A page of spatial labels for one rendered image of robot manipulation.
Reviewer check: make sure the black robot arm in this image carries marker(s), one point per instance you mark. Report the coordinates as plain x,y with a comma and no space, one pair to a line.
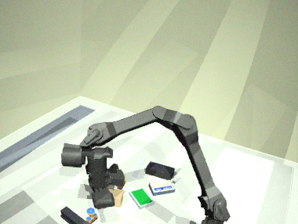
184,127

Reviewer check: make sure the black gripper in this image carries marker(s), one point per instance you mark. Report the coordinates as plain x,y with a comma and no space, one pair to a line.
102,198

